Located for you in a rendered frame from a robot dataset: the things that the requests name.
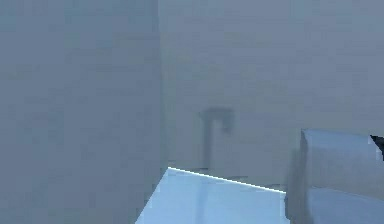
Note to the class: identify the pale blue armchair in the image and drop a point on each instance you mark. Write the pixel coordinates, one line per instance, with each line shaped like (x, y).
(340, 173)

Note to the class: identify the black object on armchair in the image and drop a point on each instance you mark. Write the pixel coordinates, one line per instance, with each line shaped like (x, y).
(379, 142)

